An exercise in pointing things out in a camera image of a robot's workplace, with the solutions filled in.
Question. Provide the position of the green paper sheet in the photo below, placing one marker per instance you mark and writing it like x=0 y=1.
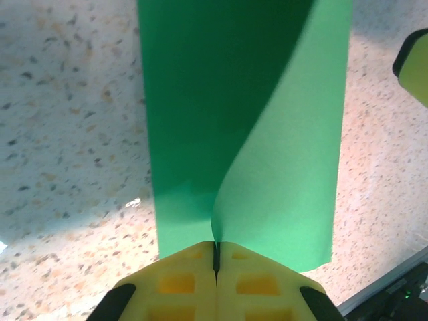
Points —
x=200 y=100

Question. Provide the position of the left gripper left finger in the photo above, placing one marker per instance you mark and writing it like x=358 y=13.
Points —
x=143 y=294

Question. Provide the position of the aluminium mounting rail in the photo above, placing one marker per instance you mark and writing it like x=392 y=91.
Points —
x=368 y=291

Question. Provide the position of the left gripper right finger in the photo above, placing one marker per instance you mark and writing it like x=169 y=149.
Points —
x=291 y=294

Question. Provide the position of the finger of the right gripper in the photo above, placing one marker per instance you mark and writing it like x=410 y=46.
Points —
x=416 y=67

